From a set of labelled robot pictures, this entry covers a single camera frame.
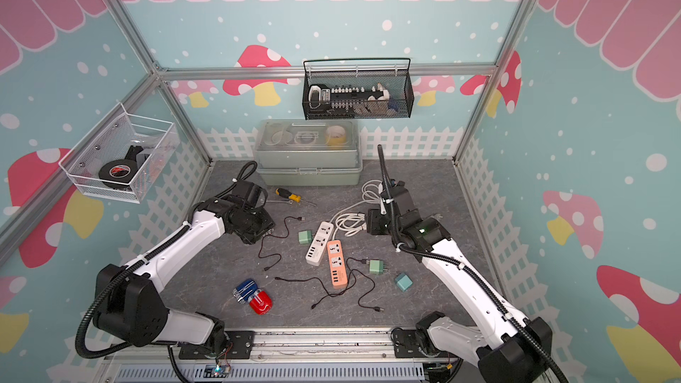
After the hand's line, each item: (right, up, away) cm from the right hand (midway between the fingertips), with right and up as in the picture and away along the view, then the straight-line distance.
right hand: (371, 216), depth 78 cm
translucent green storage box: (-22, +21, +17) cm, 35 cm away
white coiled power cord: (-5, -5, +21) cm, 23 cm away
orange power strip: (-11, -17, +10) cm, 22 cm away
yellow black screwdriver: (-32, +6, +27) cm, 43 cm away
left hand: (-32, -6, +7) cm, 33 cm away
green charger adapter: (-22, -9, +16) cm, 29 cm away
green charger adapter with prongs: (+3, -18, +10) cm, 21 cm away
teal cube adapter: (+11, -22, +7) cm, 25 cm away
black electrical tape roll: (-68, +13, -8) cm, 70 cm away
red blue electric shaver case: (-38, -24, +4) cm, 45 cm away
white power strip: (-17, -12, +14) cm, 25 cm away
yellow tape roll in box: (-12, +29, +28) cm, 42 cm away
